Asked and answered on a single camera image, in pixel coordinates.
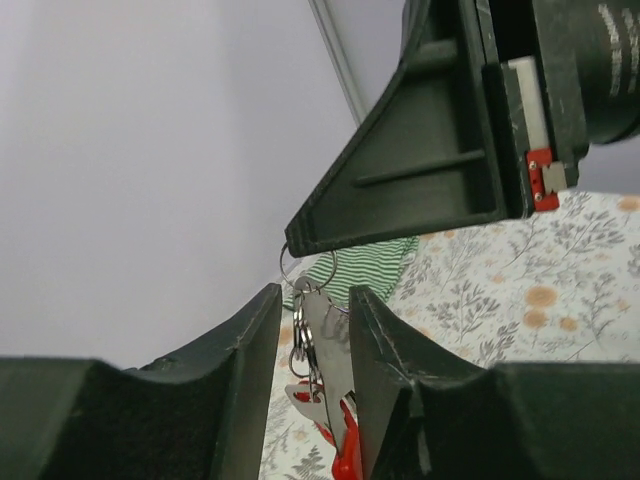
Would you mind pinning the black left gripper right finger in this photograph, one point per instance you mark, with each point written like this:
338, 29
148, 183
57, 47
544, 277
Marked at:
425, 413

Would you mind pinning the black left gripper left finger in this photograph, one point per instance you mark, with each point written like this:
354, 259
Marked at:
198, 412

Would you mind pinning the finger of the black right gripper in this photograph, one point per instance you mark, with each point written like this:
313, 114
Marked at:
433, 153

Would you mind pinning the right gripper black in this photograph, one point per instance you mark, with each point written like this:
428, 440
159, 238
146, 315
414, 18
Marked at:
560, 76

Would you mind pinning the metal key holder red handle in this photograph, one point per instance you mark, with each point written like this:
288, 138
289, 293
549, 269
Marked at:
321, 359

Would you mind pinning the green white striped cloth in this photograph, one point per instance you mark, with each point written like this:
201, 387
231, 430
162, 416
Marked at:
378, 266

